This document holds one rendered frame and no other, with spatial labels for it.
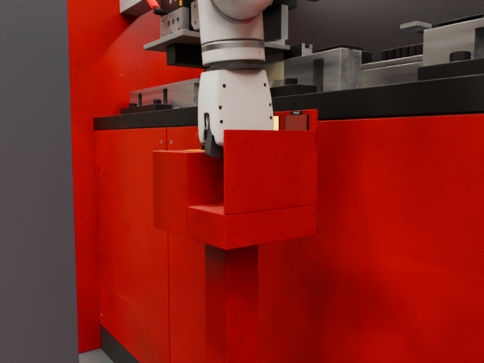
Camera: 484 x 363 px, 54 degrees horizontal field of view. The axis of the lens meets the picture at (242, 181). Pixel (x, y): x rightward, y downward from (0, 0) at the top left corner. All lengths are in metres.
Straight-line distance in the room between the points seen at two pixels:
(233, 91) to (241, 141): 0.07
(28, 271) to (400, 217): 0.48
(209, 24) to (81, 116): 1.23
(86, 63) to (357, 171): 1.29
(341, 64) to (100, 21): 1.14
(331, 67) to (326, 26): 0.80
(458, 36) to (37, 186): 0.62
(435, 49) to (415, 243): 0.31
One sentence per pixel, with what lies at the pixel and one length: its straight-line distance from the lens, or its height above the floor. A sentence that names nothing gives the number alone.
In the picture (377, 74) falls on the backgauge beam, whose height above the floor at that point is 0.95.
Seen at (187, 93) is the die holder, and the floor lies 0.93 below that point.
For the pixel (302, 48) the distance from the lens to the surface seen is 1.05.
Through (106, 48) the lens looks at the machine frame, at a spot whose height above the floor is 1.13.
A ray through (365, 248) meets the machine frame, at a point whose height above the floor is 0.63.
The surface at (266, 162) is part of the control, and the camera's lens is 0.62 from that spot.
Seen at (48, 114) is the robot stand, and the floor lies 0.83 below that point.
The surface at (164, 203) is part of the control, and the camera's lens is 0.72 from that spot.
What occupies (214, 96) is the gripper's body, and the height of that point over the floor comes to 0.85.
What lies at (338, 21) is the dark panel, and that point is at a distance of 1.71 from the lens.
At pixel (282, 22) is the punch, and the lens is 1.12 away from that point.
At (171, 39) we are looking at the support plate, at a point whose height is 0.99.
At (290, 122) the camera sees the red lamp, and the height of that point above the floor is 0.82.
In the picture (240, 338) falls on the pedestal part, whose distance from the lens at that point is 0.74.
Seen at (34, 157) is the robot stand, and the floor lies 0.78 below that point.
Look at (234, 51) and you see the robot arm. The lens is 0.61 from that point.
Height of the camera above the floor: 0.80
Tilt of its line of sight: 5 degrees down
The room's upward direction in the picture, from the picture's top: straight up
